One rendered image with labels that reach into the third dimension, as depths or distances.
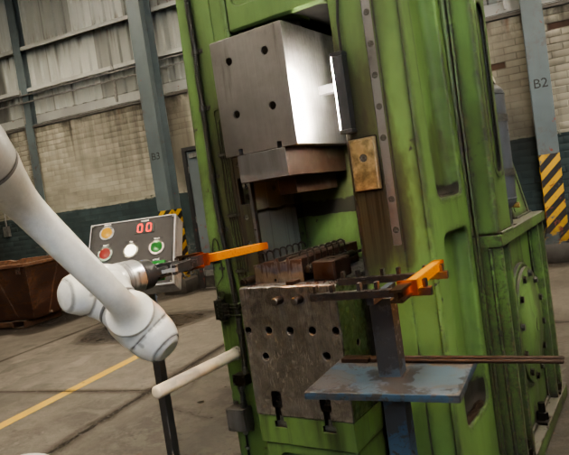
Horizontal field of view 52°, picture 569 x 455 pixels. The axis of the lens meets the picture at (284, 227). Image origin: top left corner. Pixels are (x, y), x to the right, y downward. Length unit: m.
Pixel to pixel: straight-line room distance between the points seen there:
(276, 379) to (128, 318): 0.91
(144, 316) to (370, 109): 1.05
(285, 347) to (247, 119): 0.77
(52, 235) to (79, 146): 9.03
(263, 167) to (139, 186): 7.53
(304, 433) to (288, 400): 0.12
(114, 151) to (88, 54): 1.64
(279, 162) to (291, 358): 0.65
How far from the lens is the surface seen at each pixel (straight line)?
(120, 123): 9.66
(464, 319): 2.31
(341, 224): 2.40
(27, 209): 1.10
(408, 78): 1.92
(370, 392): 1.53
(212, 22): 2.34
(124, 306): 1.21
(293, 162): 1.97
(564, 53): 7.82
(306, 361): 1.96
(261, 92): 2.00
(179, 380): 2.12
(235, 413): 2.41
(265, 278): 2.04
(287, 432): 2.11
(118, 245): 2.26
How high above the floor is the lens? 1.20
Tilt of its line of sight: 3 degrees down
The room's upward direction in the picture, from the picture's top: 8 degrees counter-clockwise
